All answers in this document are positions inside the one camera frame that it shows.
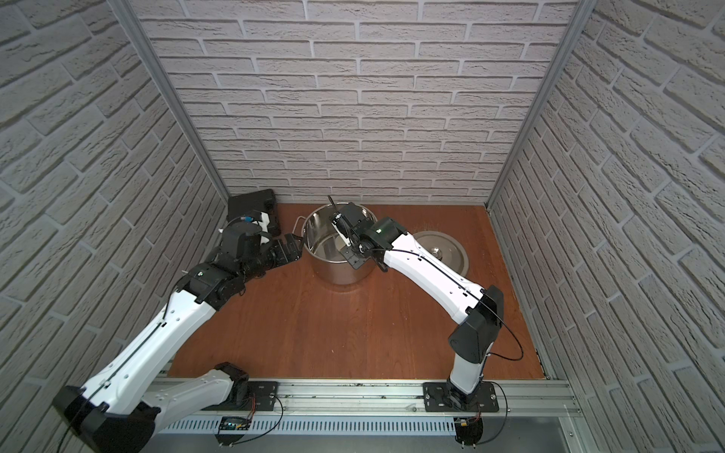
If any stainless steel pot lid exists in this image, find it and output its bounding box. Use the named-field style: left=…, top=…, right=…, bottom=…
left=413, top=230, right=470, bottom=277

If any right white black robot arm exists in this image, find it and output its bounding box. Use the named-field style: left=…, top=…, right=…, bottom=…
left=330, top=203, right=504, bottom=411

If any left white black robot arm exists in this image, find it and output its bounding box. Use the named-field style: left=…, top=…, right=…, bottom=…
left=53, top=219, right=303, bottom=452

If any black plastic tool case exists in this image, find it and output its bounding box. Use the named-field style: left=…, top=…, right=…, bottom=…
left=227, top=189, right=281, bottom=237

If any left small electronics board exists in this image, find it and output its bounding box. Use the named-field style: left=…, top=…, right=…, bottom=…
left=215, top=416, right=252, bottom=447

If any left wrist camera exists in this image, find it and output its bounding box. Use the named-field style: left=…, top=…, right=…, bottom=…
left=239, top=211, right=271, bottom=233

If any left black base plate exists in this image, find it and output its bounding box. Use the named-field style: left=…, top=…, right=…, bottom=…
left=204, top=381, right=279, bottom=413

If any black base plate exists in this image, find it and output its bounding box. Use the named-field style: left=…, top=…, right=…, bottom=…
left=422, top=381, right=500, bottom=413
left=204, top=381, right=279, bottom=413

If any aluminium mounting rail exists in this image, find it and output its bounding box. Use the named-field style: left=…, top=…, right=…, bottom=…
left=112, top=376, right=583, bottom=419

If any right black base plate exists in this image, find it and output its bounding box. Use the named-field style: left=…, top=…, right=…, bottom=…
left=422, top=381, right=500, bottom=413

